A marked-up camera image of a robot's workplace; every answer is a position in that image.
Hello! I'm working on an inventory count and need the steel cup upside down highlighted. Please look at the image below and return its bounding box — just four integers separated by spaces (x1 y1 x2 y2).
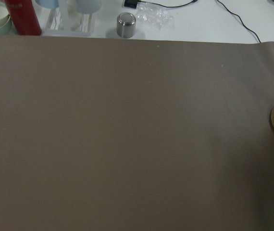
116 12 137 39

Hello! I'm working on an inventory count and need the red bottle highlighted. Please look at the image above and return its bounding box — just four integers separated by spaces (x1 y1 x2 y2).
4 0 42 36

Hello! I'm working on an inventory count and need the white cup drying rack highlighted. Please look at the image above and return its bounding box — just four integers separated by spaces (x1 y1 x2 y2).
39 8 95 38

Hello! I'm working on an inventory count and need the black adapter with cable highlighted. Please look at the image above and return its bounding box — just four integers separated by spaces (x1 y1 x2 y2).
123 0 198 9

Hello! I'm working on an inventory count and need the black cable on table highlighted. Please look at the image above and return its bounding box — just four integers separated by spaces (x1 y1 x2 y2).
215 0 262 44

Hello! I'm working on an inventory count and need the clear plastic bag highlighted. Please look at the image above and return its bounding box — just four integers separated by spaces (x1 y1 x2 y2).
136 3 174 31

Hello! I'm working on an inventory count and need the light blue cup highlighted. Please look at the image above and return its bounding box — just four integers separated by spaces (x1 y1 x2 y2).
35 0 59 9

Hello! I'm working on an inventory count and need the grey white cup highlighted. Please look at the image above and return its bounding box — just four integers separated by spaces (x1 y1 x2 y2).
75 0 102 14

